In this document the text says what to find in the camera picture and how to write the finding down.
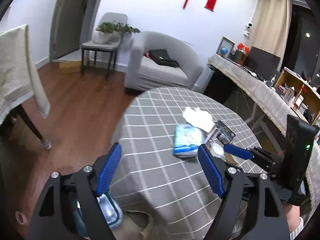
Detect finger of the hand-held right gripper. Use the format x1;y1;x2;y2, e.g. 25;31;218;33
223;144;285;171

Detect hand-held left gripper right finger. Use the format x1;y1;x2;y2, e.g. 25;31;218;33
197;144;292;240

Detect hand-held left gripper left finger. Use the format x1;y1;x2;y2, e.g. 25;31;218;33
26;142;123;240

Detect teal plastic bin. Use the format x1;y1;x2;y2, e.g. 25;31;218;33
75;191;123;230

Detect blue tissue packet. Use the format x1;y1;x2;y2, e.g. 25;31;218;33
174;124;203;158

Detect person's right forearm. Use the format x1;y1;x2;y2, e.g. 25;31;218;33
285;204;313;240

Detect tan cardboard piece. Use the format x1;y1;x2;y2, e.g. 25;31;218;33
224;153;238;166

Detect black plastic packet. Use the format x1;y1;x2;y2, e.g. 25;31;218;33
203;120;236;144

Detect white crumpled tissue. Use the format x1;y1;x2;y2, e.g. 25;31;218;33
182;107;217;132

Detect grey checked tablecloth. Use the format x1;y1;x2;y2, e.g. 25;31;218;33
110;87;269;233

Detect grey fringed desk cloth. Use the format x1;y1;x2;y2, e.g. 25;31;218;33
208;54;320;205

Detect white ribbed appliance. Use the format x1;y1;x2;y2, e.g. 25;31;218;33
192;64;217;94

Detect wooden desk shelf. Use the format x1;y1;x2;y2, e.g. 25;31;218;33
275;67;320;125

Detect dark wooden table leg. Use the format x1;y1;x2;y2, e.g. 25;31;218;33
15;104;52;150

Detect dark brown box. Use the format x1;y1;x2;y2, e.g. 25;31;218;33
234;50;248;65

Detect black monitor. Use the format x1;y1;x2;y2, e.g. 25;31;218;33
246;46;282;77

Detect tape roll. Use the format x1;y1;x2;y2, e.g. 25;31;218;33
15;211;27;224

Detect framed globe picture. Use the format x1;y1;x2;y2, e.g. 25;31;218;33
216;37;235;58

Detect grey armchair sofa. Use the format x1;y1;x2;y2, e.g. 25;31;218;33
124;31;204;95

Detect flat cardboard box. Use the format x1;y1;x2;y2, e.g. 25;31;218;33
59;61;83;74

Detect black bag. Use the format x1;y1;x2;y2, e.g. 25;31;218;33
149;49;180;68

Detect grey chair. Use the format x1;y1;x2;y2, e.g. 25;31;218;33
80;12;129;80

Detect beige curtain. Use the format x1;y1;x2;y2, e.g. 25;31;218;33
250;0;293;58

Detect potted green plant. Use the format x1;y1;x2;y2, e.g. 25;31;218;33
92;21;141;44

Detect beige patterned tablecloth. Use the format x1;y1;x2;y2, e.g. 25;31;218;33
0;24;50;124

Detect red hanging scroll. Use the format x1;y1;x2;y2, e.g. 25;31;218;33
204;0;219;12

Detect dark grey door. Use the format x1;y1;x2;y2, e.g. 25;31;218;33
50;0;88;60

